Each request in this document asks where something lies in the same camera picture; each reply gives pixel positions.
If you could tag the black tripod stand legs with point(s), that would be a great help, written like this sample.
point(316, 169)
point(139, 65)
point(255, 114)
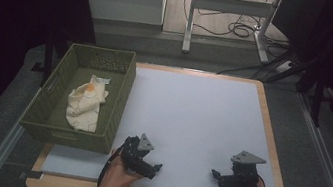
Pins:
point(279, 69)

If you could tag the person's left hand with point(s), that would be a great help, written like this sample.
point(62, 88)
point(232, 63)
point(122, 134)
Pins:
point(115, 180)

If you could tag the white power strip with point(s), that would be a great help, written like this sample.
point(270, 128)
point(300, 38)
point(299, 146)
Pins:
point(283, 66)

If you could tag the green woven plastic basket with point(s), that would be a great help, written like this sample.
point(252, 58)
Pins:
point(87, 81)

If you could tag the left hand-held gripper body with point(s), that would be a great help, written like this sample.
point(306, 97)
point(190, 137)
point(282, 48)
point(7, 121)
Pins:
point(132, 155)

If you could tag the cream patterned cloth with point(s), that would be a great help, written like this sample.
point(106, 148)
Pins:
point(84, 107)

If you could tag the black tape piece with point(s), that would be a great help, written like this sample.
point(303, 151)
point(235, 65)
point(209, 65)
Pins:
point(31, 174)

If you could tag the black stand leg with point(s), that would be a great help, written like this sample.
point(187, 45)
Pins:
point(48, 58)

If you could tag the white metal desk frame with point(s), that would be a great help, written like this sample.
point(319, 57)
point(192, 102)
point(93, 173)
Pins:
point(232, 6)

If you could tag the black stand post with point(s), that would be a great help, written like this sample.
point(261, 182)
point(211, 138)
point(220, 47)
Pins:
point(318, 94)

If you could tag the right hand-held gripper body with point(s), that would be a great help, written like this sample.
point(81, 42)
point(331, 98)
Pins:
point(243, 173)

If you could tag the white foam mat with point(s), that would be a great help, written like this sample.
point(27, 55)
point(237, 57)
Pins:
point(197, 118)

